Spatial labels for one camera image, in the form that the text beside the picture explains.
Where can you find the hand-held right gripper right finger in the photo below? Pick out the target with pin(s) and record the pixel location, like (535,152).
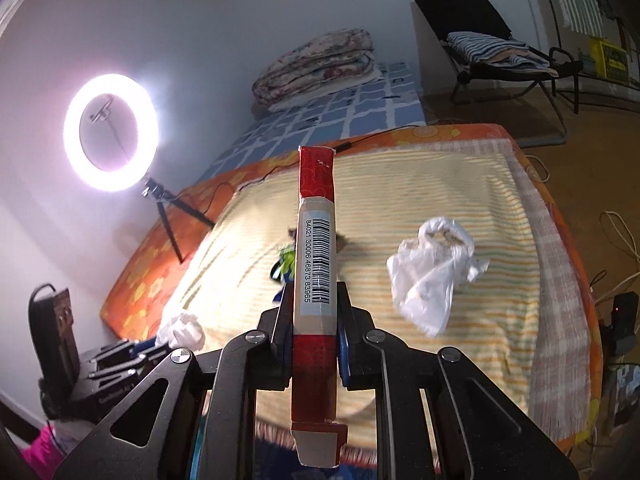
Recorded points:
(356,345)

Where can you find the green wrapper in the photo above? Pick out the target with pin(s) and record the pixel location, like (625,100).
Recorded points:
(286,262)

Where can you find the checked fringed cloth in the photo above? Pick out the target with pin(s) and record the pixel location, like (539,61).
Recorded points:
(555,280)

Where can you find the yellow striped blanket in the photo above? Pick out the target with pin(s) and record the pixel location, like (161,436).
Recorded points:
(400,195)

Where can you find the black power adapter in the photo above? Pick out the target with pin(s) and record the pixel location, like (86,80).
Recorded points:
(625,315)

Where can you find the blue checked bed sheet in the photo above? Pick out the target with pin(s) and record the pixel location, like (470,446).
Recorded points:
(350,105)

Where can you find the pink clothing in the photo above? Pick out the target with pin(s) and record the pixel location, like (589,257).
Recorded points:
(42,452)

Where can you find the black folding chair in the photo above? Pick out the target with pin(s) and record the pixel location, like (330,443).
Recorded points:
(460,10)

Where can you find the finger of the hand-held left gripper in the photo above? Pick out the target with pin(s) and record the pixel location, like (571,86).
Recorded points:
(130,372)
(120,351)

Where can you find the black tripod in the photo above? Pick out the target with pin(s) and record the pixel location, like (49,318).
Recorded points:
(167,225)

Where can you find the white flat board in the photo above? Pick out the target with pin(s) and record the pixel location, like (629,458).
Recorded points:
(425,60)

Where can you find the folded floral quilt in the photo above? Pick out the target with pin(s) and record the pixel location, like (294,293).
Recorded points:
(310,70)

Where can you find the clothes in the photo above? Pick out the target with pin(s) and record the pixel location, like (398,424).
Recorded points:
(425,280)

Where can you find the folded striped cloth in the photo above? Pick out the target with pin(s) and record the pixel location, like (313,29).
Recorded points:
(480,45)

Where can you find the metal clothes rack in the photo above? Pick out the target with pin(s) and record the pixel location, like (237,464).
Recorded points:
(576,95)

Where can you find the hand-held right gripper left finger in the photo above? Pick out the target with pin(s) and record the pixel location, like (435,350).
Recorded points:
(277,325)

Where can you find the yellow plastic crate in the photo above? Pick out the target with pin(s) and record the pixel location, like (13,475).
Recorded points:
(612,60)

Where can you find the red cardboard box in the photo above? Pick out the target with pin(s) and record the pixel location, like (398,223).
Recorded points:
(315,260)

